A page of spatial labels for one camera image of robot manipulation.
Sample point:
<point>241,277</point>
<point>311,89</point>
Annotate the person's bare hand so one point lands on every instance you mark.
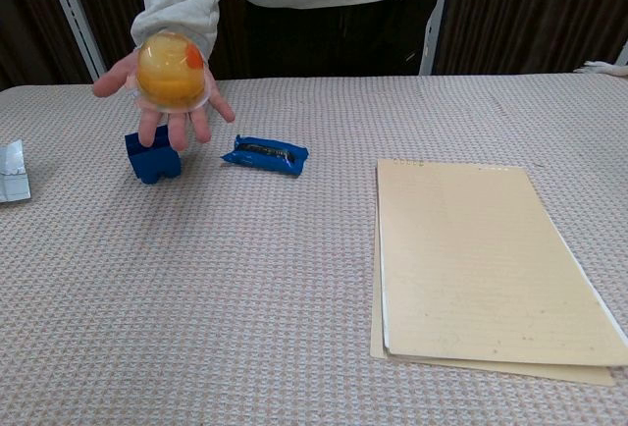
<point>147,122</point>

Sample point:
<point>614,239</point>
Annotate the orange jelly cup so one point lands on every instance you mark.
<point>169,75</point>

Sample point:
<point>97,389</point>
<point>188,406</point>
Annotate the blue plastic block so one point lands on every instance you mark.
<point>153,161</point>

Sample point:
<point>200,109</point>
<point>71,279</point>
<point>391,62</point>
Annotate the blue snack wrapper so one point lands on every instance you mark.
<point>265,154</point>

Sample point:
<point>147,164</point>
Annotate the silver foil packet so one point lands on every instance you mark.
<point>12,173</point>

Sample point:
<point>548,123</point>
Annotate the checkered pink tablecloth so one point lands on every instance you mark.
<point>275,269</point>

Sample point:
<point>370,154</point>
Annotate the beige paper notepad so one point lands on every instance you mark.
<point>483,269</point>

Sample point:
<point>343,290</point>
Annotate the white metal frame bar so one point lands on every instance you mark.
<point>73,9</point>
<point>434,28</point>

